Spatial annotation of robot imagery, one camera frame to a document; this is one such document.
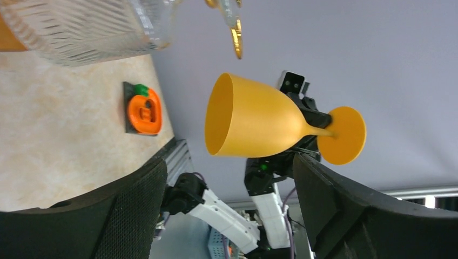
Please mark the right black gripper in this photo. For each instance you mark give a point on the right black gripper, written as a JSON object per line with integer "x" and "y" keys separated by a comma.
{"x": 307, "y": 121}

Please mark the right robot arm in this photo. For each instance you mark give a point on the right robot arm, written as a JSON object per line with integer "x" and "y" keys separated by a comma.
{"x": 262, "y": 228}

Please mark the gold wire glass rack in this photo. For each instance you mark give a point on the gold wire glass rack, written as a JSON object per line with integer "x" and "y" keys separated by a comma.
{"x": 229, "y": 11}

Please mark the clear glass front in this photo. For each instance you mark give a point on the clear glass front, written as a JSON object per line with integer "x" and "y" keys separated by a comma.
{"x": 76, "y": 33}

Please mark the orange tape dispenser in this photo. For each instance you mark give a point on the orange tape dispenser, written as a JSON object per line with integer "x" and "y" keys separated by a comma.
{"x": 142, "y": 110}

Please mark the yellow wine glass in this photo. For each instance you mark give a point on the yellow wine glass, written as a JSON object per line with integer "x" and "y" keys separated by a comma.
{"x": 246, "y": 118}

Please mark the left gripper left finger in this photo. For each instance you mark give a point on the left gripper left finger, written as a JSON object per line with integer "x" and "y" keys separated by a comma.
{"x": 116, "y": 220}

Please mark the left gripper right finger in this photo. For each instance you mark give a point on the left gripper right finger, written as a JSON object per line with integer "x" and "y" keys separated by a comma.
{"x": 345, "y": 219}

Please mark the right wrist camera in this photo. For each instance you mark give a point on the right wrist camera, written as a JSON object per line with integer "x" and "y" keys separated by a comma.
{"x": 292, "y": 82}

